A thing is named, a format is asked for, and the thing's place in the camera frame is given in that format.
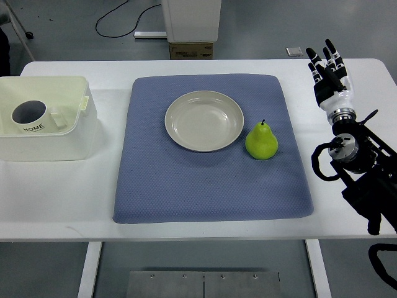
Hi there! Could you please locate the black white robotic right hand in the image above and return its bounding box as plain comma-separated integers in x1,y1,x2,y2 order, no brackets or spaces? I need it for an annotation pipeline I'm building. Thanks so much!
306,39,354,112

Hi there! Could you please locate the green pear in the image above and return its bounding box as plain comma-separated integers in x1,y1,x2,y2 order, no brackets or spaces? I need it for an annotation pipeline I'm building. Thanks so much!
245,119,279,160

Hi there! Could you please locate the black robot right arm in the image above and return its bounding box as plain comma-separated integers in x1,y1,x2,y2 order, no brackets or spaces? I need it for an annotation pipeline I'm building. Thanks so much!
311,117,396,235

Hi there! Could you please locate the grey floor outlet plate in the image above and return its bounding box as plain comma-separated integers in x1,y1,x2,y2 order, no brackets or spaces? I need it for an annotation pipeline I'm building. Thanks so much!
285,47,303,57

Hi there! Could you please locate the beige round plate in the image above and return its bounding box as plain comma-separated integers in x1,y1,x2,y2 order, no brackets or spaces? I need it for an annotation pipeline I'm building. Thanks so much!
164,91,244,152

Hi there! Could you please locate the brown cardboard box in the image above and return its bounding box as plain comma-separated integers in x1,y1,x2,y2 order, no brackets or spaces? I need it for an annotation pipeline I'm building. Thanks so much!
169,43,213,60

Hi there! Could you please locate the white machine base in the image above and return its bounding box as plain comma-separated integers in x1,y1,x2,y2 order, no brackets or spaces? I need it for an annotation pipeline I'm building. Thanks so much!
133,0,222,43

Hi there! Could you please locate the blue textured mat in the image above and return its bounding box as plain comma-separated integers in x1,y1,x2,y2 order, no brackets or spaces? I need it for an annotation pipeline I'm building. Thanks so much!
113,74,313,224

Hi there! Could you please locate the white plastic bin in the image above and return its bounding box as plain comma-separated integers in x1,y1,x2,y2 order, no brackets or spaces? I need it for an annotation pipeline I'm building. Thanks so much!
1,76,97,161

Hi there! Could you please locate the white HOME mug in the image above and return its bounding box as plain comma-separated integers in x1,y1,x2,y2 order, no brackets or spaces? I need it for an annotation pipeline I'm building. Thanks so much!
11,100,67,134

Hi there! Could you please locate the metal chair leg with caster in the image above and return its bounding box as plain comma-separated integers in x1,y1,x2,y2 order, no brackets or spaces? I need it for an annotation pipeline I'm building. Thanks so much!
4,1,35,61

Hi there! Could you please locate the black floor cable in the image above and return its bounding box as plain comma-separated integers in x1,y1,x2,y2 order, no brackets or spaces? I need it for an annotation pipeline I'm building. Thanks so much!
95,0,163,38

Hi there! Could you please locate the metal base plate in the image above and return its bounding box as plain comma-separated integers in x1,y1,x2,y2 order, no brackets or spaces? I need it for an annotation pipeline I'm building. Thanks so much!
127,271,282,298

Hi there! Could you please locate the white table frame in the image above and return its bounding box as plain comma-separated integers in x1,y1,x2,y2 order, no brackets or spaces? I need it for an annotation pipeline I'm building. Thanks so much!
77,239,332,297

